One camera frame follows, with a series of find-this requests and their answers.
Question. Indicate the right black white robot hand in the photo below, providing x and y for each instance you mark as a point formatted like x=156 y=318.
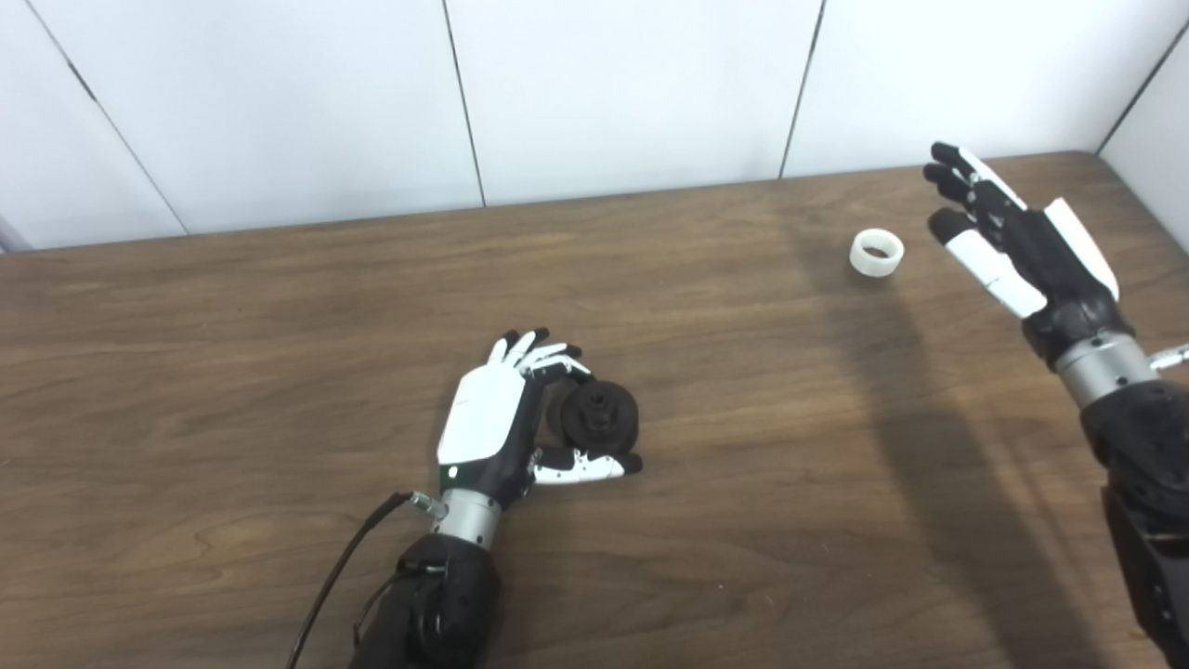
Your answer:
x=1050 y=255

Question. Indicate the grey wall corner trim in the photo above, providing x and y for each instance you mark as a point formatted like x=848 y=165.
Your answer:
x=11 y=237

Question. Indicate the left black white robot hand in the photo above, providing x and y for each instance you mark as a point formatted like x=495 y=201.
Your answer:
x=483 y=413

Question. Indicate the round black part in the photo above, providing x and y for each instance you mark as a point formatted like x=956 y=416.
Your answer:
x=599 y=416

